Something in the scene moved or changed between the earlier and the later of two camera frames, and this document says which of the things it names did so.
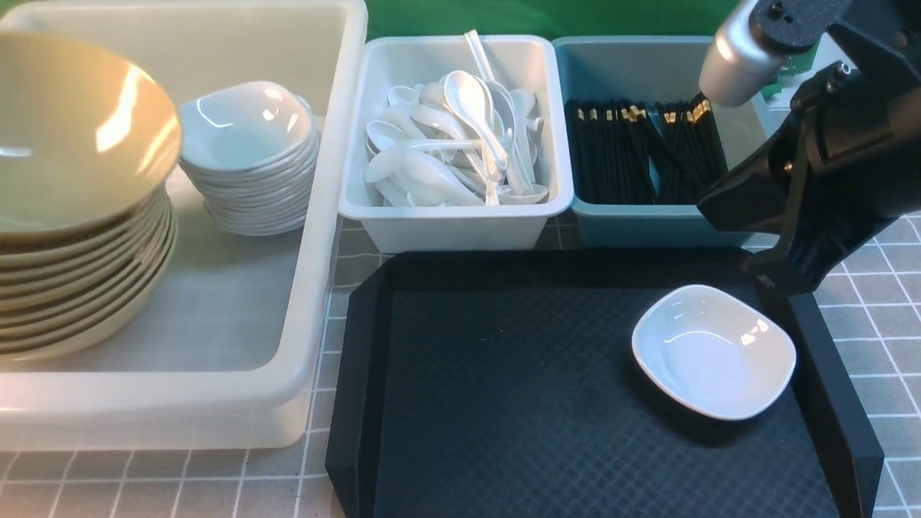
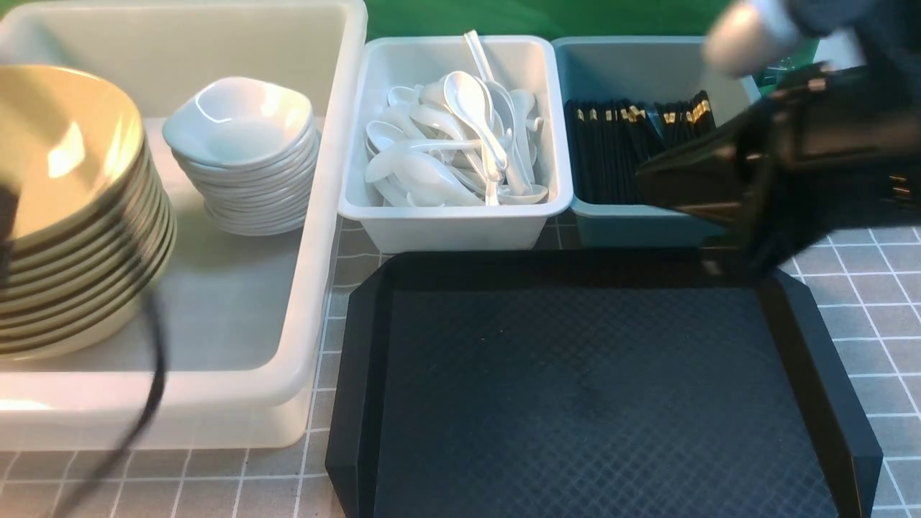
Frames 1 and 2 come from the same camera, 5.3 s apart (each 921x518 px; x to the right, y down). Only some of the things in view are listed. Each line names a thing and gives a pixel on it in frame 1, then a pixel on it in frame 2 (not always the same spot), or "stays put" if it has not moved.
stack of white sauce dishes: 250,151 stays put
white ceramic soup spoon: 471,101 stays put
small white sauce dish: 711,353 → 236,120
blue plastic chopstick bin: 655,70 stays put
